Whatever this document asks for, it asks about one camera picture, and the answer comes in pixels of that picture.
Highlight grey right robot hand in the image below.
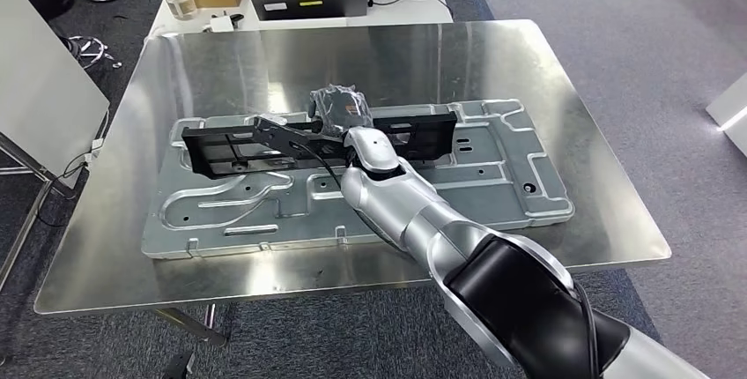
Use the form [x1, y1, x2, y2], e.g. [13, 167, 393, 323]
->
[307, 84, 374, 138]

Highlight black plastic plate bracket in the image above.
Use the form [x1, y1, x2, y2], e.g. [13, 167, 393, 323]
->
[181, 110, 459, 181]

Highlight steel workbench table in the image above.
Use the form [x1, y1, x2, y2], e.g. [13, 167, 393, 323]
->
[33, 19, 673, 347]

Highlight stamped metal panel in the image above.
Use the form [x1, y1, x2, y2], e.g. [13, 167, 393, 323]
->
[141, 99, 576, 261]

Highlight chrome chair star base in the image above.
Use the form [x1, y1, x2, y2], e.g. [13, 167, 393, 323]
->
[67, 34, 123, 71]

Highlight white cabinet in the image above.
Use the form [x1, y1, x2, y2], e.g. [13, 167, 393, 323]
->
[0, 0, 111, 176]

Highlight white box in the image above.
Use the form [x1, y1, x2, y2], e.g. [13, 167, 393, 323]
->
[705, 71, 747, 159]

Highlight black camera cable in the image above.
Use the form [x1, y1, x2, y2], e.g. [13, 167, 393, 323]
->
[288, 140, 346, 192]

